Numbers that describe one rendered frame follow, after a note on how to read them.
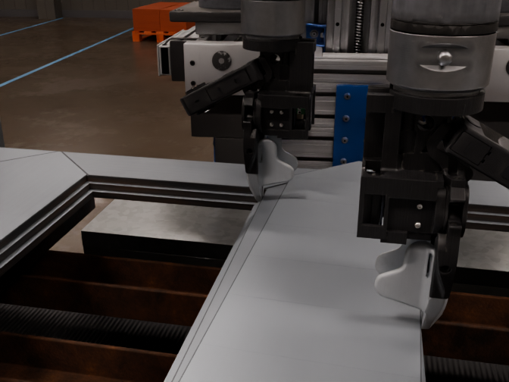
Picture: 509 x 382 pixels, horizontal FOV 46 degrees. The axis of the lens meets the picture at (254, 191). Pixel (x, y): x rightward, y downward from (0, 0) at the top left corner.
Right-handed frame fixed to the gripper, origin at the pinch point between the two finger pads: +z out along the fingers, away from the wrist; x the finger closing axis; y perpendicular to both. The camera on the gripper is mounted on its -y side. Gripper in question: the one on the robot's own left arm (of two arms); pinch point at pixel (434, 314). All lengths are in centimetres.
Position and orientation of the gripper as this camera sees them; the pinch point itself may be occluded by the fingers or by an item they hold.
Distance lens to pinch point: 56.1
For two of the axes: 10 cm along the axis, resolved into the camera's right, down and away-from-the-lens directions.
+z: 0.0, 9.3, 3.8
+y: -9.8, -0.7, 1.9
